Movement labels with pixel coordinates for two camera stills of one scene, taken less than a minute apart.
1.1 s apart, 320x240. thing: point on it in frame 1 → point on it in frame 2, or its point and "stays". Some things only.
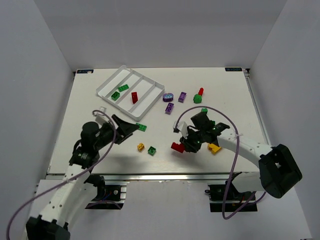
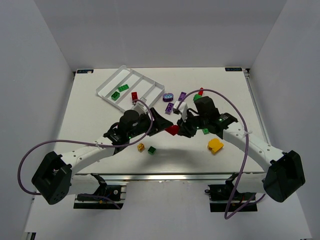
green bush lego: (197, 98) stays
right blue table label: (233, 69) stays
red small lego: (201, 91) stays
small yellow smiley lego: (140, 146) stays
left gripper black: (117, 130) → (151, 121)
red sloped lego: (180, 147) → (173, 130)
